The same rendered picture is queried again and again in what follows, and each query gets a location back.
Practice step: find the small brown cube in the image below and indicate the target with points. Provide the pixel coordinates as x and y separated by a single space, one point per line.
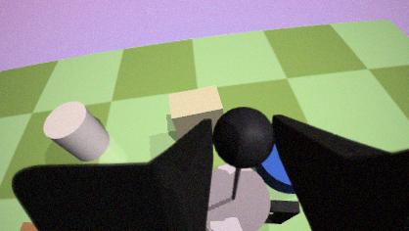
28 226

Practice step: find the blue cylinder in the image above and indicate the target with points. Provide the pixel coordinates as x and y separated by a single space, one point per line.
273 173

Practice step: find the beige box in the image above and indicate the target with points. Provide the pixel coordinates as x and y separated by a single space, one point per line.
188 108

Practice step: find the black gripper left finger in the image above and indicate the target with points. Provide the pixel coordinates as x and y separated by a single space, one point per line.
168 193

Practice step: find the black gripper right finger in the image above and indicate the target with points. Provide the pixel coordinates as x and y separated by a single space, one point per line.
343 185

